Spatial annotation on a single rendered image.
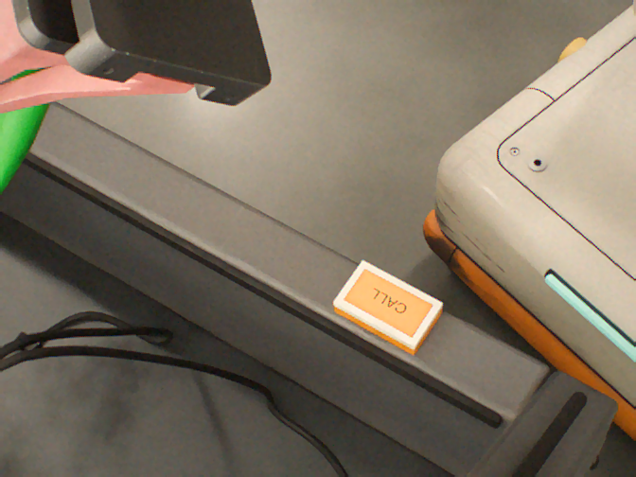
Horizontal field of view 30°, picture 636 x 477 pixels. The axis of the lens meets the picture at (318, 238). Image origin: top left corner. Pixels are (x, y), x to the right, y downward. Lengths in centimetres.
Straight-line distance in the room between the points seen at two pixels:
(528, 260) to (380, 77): 56
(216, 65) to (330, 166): 151
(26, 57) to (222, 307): 42
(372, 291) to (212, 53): 32
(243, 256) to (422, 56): 132
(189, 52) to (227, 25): 2
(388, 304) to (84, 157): 21
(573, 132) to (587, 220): 13
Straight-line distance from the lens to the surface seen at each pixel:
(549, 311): 152
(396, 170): 183
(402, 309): 63
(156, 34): 31
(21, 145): 41
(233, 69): 33
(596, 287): 144
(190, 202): 68
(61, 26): 32
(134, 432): 75
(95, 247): 78
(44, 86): 38
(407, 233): 177
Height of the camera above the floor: 152
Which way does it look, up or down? 60 degrees down
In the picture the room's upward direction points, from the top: 5 degrees counter-clockwise
